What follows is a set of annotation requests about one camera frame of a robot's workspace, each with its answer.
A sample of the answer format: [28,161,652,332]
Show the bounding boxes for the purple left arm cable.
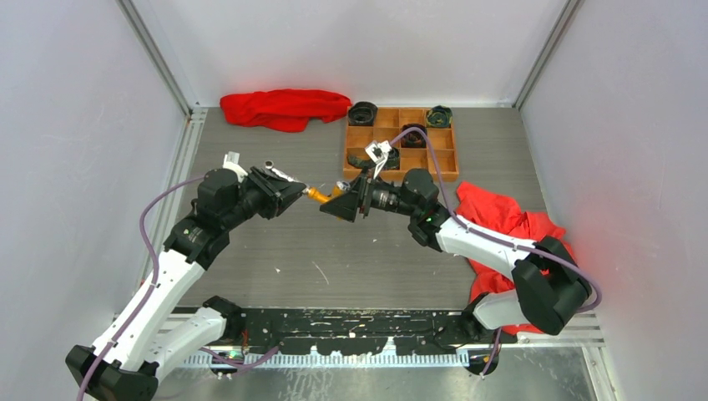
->
[74,175,283,401]

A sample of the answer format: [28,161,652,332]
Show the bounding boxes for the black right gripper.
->
[321,163,420,222]

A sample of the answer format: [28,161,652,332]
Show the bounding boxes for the perforated metal rail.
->
[182,350,471,368]

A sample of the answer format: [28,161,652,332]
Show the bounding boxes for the dark belt lying flat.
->
[346,148,401,170]

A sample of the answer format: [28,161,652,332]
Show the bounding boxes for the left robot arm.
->
[65,165,307,400]

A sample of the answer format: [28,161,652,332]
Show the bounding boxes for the red cloth at back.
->
[220,89,352,133]

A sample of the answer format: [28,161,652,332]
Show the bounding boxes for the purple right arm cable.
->
[389,127,603,378]

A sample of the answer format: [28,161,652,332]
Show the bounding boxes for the red cloth at right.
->
[456,181,574,302]

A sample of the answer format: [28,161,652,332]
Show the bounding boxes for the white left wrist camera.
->
[222,151,248,183]

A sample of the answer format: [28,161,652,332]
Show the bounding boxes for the rolled dark belt top-right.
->
[425,105,453,129]

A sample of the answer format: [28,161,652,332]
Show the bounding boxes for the rolled dark belt centre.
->
[400,124,427,149]

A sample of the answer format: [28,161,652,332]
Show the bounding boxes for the orange plastic faucet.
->
[304,181,351,204]

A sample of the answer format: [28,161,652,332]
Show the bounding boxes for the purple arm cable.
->
[389,127,603,378]
[74,175,283,401]

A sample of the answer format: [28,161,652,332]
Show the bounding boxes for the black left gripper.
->
[221,167,305,231]

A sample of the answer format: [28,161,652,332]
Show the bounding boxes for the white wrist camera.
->
[222,151,248,183]
[364,140,392,179]

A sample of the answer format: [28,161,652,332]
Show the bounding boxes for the rolled dark belt top-left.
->
[346,101,378,126]

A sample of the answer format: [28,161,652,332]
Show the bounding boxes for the red cloth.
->
[456,181,574,302]
[220,89,352,133]

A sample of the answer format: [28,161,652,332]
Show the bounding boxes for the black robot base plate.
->
[209,307,494,356]

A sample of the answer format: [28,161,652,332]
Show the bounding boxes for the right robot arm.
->
[320,169,591,343]

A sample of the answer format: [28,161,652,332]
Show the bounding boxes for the chrome metal faucet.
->
[263,160,306,187]

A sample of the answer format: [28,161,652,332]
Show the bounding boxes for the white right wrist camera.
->
[364,140,392,179]

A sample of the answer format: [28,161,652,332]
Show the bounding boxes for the wooden compartment tray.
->
[342,101,459,182]

